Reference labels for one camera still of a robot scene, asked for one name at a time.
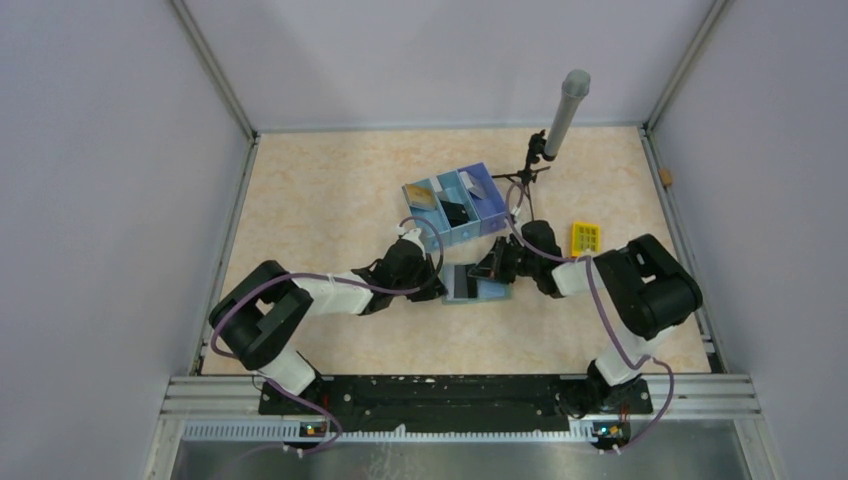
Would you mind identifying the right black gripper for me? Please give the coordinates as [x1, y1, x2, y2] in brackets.
[469, 237, 539, 285]

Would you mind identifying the green leather card holder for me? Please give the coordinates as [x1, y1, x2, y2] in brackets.
[441, 264, 512, 305]

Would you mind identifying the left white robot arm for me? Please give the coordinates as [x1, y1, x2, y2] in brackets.
[208, 228, 446, 414]

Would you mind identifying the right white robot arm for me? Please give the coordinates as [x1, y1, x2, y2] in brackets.
[469, 220, 703, 417]

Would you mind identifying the purple card tray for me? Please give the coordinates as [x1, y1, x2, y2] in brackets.
[457, 162, 507, 237]

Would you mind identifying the light blue card tray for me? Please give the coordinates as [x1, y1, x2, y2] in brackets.
[406, 179, 450, 251]

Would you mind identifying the middle blue card tray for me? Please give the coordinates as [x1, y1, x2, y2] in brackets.
[435, 170, 481, 245]

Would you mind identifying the coloured toy brick block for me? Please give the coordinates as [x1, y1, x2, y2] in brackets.
[570, 221, 601, 257]

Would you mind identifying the grey cylinder on tripod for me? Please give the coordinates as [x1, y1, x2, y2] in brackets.
[542, 69, 591, 161]

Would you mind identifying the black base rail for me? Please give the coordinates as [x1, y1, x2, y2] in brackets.
[258, 374, 654, 433]

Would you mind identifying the small brown wall piece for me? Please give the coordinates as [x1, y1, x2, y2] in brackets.
[658, 168, 673, 188]

